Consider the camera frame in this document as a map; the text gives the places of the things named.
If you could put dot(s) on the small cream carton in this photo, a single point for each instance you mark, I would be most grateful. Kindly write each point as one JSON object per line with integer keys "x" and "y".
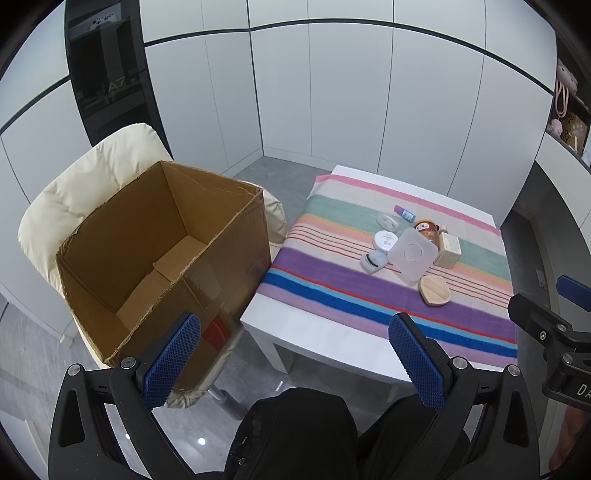
{"x": 448, "y": 251}

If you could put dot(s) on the person's black pants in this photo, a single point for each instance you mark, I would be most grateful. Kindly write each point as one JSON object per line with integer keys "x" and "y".
{"x": 295, "y": 438}

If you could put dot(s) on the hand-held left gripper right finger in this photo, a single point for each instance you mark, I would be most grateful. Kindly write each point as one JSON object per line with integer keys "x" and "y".
{"x": 418, "y": 364}

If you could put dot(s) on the small purple tube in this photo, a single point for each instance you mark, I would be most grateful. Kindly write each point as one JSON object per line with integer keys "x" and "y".
{"x": 404, "y": 213}

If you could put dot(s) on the wall shelf niche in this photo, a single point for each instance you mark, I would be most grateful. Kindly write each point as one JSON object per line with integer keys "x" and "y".
{"x": 572, "y": 115}

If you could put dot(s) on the clear round container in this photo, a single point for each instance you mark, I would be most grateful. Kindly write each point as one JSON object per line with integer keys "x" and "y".
{"x": 387, "y": 222}

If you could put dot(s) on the brown cardboard box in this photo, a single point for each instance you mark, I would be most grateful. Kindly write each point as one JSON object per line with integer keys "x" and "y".
{"x": 152, "y": 258}

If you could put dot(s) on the cream padded chair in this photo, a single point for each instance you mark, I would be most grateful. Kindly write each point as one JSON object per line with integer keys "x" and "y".
{"x": 92, "y": 180}

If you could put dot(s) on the black glass panel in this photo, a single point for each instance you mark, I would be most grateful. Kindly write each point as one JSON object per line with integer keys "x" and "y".
{"x": 111, "y": 83}

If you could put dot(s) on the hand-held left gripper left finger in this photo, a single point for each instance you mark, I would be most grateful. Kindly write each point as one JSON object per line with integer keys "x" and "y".
{"x": 173, "y": 357}

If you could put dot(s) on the white round compact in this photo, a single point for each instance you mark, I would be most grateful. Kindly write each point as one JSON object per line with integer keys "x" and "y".
{"x": 385, "y": 240}

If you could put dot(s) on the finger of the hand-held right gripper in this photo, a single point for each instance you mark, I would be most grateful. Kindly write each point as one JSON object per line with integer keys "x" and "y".
{"x": 573, "y": 288}
{"x": 531, "y": 311}

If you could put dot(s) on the small red jar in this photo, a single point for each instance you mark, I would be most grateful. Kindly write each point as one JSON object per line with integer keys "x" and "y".
{"x": 427, "y": 230}

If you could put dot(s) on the white table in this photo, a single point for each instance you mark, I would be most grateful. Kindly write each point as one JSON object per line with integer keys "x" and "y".
{"x": 323, "y": 339}

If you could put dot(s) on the small white grey gadget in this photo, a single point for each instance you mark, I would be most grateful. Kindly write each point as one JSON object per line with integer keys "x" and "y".
{"x": 373, "y": 262}

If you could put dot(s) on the striped tablecloth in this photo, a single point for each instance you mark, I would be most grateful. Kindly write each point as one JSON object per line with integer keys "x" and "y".
{"x": 341, "y": 240}

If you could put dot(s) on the rounded square wooden lid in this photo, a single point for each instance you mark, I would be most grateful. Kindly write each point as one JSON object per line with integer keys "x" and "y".
{"x": 434, "y": 290}

